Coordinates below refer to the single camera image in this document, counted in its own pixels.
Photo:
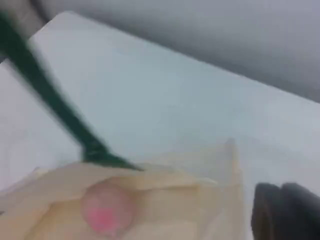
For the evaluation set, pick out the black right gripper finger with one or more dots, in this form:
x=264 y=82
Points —
x=266 y=212
x=302 y=215

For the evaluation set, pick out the pink toy peach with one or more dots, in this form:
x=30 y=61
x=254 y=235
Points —
x=107 y=210

